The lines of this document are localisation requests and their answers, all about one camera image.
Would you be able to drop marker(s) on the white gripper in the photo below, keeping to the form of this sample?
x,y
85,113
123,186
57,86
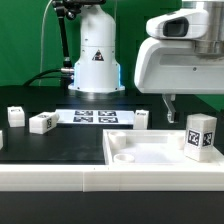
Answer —
x,y
172,67

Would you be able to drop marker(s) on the white square tabletop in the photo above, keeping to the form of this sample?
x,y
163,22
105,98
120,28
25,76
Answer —
x,y
150,147

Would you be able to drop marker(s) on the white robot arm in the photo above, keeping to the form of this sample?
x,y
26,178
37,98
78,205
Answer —
x,y
97,73

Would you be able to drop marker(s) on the tag sheet on table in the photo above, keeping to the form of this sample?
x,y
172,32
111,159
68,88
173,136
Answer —
x,y
96,117

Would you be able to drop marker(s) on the white part at left edge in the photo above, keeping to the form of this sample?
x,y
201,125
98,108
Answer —
x,y
1,139

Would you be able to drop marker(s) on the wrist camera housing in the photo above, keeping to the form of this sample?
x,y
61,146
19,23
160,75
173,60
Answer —
x,y
181,24

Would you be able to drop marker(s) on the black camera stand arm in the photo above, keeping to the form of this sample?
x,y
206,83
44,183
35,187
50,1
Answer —
x,y
69,9

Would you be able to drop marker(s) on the white front wall rail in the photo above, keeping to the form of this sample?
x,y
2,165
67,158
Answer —
x,y
89,178

